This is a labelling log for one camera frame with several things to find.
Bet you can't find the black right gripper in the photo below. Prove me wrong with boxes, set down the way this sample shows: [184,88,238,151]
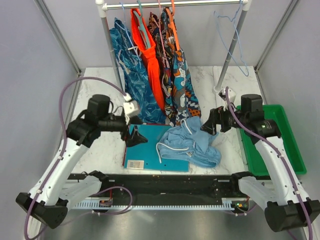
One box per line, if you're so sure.
[200,101,249,136]

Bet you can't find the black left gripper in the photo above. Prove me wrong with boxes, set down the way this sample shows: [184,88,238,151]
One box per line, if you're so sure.
[99,115,148,147]

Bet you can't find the light blue shorts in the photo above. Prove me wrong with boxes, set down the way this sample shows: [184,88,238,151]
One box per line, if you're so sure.
[155,116,222,168]

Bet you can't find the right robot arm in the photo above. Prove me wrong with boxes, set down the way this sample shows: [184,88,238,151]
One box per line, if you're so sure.
[201,89,320,235]

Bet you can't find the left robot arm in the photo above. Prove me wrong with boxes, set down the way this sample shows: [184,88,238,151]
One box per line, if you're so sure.
[15,94,148,229]

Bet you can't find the colourful cartoon print shorts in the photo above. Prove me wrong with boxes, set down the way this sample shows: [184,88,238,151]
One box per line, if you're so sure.
[167,19,202,126]

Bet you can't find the blue patterned shorts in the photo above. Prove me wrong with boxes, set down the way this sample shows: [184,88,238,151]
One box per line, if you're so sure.
[110,18,166,124]

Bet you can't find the orange shorts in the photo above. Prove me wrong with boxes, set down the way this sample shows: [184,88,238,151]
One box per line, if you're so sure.
[130,8,165,112]

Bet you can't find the blue plastic hanger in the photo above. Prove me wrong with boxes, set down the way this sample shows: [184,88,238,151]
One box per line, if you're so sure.
[119,2,140,59]

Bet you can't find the dark comic print shorts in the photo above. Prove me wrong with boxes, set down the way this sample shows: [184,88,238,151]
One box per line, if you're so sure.
[147,10,175,116]

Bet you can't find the orange plastic hanger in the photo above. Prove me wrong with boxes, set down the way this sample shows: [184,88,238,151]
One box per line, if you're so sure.
[165,0,180,51]

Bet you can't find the teal plastic hanger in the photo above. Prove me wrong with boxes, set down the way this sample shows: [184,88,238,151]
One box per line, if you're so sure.
[133,0,151,50]

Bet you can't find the pink plastic hanger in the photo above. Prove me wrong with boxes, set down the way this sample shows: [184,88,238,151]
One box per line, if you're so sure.
[157,0,167,59]

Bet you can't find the teal folder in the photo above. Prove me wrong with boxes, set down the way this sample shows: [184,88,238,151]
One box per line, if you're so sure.
[122,124,189,172]

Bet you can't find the green plastic bin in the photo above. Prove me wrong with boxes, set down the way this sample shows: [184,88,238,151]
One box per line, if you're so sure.
[239,104,307,176]

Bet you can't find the white metal clothes rack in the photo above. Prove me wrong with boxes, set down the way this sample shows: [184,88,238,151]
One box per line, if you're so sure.
[95,0,253,100]

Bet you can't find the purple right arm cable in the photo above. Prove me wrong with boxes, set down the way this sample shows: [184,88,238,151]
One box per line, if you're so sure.
[223,86,315,240]

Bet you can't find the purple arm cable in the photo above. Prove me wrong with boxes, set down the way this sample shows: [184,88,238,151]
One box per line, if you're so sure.
[23,76,128,240]
[223,86,315,240]

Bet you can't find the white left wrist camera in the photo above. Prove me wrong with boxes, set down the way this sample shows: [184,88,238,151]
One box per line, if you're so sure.
[123,93,141,118]

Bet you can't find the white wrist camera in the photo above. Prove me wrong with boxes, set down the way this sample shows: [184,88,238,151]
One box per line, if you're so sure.
[123,93,141,118]
[218,87,236,111]

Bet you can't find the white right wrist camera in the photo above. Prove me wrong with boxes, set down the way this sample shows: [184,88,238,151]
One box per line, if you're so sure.
[218,87,236,111]

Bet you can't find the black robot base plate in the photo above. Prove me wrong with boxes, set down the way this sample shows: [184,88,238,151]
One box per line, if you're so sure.
[100,171,253,205]

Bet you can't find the light blue cable duct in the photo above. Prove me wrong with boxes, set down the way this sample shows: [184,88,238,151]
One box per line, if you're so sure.
[72,197,235,211]

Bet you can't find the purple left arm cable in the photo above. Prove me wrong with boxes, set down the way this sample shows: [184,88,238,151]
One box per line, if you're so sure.
[23,76,128,240]

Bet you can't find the light blue wire hanger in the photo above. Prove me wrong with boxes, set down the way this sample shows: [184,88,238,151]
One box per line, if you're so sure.
[213,0,250,80]

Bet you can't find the right aluminium frame post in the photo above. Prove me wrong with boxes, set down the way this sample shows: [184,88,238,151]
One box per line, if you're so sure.
[254,0,300,74]

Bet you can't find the aluminium frame post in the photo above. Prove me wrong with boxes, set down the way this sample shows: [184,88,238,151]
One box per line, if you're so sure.
[254,0,300,74]
[34,0,82,77]

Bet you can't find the left aluminium frame post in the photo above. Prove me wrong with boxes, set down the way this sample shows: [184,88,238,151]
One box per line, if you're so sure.
[34,0,82,77]

